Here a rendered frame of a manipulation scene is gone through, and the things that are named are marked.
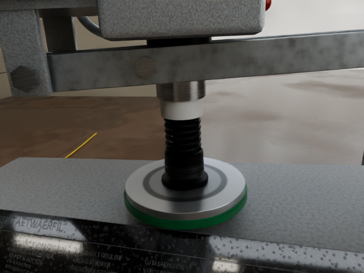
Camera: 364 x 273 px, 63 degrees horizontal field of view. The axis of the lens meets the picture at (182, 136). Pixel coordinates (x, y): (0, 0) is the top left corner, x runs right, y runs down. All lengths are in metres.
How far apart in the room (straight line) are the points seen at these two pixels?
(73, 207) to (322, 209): 0.46
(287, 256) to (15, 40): 0.47
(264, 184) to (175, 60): 0.35
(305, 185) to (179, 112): 0.33
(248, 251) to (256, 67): 0.28
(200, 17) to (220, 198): 0.27
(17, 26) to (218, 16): 0.24
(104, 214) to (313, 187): 0.41
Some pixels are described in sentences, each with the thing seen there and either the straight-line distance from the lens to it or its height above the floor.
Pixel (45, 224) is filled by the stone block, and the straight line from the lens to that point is 0.62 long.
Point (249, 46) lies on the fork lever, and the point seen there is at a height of 1.09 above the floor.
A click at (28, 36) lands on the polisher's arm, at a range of 0.43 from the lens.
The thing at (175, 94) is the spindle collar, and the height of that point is 1.02.
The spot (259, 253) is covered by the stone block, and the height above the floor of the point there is 0.79.
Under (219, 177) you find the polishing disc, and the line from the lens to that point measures 0.55.
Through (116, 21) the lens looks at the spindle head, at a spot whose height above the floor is 1.13.
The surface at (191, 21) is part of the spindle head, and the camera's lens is 0.37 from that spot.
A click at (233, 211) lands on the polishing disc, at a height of 0.84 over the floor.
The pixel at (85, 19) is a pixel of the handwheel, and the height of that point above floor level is 1.14.
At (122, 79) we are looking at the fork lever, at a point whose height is 1.05.
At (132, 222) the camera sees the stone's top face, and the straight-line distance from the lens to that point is 0.55.
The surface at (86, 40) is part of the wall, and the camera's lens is 6.09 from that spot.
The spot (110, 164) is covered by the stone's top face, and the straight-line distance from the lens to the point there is 0.78.
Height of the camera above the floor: 1.11
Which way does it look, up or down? 19 degrees down
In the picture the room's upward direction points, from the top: 2 degrees counter-clockwise
